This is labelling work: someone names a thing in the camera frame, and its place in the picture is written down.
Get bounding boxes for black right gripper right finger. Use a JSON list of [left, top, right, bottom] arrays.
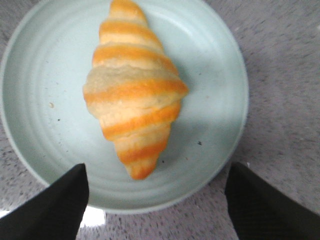
[[224, 162, 320, 240]]

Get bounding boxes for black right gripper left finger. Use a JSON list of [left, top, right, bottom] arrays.
[[0, 163, 89, 240]]

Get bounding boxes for striped orange croissant bread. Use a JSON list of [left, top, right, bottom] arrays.
[[83, 0, 189, 180]]

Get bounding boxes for light green round plate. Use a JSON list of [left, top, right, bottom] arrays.
[[0, 0, 249, 214]]

